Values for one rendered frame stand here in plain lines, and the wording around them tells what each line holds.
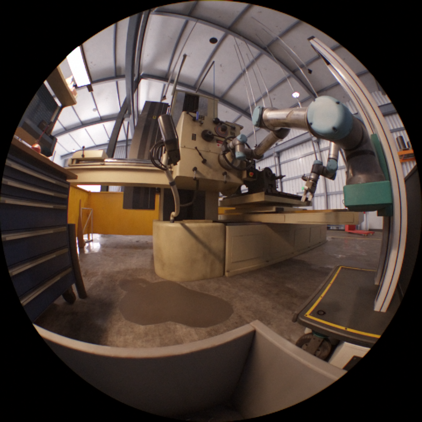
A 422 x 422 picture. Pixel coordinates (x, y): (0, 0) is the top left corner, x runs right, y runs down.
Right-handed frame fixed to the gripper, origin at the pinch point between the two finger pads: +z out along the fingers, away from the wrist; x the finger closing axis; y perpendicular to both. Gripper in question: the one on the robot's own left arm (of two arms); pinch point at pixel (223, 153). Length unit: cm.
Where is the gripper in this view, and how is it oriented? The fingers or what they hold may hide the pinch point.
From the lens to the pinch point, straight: 130.0
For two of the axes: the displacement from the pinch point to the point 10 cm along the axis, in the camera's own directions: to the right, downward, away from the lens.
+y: -2.2, -9.7, -0.7
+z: -4.1, 0.3, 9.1
